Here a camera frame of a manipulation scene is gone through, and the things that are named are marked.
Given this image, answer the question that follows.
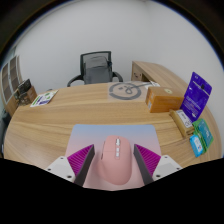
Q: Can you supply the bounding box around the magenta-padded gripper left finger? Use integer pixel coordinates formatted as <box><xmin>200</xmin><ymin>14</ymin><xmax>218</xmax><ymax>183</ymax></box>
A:
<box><xmin>45</xmin><ymin>144</ymin><xmax>96</xmax><ymax>187</ymax></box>

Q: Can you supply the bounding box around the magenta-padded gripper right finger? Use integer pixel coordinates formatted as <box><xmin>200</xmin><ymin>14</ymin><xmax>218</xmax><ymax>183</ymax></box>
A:
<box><xmin>133</xmin><ymin>144</ymin><xmax>184</xmax><ymax>185</ymax></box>

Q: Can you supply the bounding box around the pink computer mouse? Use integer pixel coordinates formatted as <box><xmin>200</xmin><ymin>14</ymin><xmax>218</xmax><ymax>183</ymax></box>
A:
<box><xmin>97</xmin><ymin>134</ymin><xmax>133</xmax><ymax>186</ymax></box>

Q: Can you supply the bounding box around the pink and blue mouse pad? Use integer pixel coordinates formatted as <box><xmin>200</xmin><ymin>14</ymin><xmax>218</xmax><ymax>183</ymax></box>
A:
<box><xmin>64</xmin><ymin>124</ymin><xmax>163</xmax><ymax>191</ymax></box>

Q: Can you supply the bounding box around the blue packet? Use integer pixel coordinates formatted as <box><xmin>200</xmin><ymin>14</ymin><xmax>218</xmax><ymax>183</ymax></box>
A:
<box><xmin>189</xmin><ymin>133</ymin><xmax>205</xmax><ymax>158</ymax></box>

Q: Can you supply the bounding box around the tan packet with white label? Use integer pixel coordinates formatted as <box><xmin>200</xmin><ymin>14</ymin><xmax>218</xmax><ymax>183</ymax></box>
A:
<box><xmin>168</xmin><ymin>109</ymin><xmax>195</xmax><ymax>139</ymax></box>

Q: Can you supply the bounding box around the green packet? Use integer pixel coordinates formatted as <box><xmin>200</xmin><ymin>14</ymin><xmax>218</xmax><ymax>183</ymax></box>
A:
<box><xmin>192</xmin><ymin>118</ymin><xmax>214</xmax><ymax>149</ymax></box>

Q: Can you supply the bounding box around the orange box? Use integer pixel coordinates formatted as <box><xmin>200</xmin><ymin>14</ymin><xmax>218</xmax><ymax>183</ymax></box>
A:
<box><xmin>145</xmin><ymin>86</ymin><xmax>185</xmax><ymax>114</ymax></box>

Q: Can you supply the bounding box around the white leaflet with coloured print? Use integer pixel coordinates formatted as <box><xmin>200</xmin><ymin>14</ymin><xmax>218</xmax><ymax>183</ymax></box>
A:
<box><xmin>29</xmin><ymin>89</ymin><xmax>59</xmax><ymax>108</ymax></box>

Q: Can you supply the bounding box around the purple pouch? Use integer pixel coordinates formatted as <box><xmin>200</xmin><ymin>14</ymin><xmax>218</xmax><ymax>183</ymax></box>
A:
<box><xmin>180</xmin><ymin>71</ymin><xmax>213</xmax><ymax>123</ymax></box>

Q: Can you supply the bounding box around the wide brown cardboard box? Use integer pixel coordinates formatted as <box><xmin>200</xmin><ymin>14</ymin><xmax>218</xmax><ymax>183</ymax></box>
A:
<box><xmin>19</xmin><ymin>85</ymin><xmax>38</xmax><ymax>105</ymax></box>

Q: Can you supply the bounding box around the wooden side desk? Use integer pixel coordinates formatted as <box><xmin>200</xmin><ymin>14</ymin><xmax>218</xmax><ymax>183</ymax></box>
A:
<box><xmin>131</xmin><ymin>60</ymin><xmax>188</xmax><ymax>93</ymax></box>

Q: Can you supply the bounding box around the grey backpack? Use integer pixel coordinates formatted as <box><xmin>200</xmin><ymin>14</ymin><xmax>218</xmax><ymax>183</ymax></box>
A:
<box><xmin>83</xmin><ymin>55</ymin><xmax>113</xmax><ymax>84</ymax></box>

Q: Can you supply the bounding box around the black cardboard box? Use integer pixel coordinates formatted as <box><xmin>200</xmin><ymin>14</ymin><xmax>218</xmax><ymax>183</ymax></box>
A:
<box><xmin>17</xmin><ymin>78</ymin><xmax>32</xmax><ymax>96</ymax></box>

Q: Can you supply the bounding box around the black mesh office chair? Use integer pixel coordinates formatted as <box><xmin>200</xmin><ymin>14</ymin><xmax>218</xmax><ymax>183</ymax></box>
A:
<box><xmin>66</xmin><ymin>50</ymin><xmax>124</xmax><ymax>88</ymax></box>

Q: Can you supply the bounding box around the wooden shelf cabinet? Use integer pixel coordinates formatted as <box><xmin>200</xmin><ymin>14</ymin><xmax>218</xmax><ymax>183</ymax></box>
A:
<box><xmin>0</xmin><ymin>55</ymin><xmax>24</xmax><ymax>116</ymax></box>

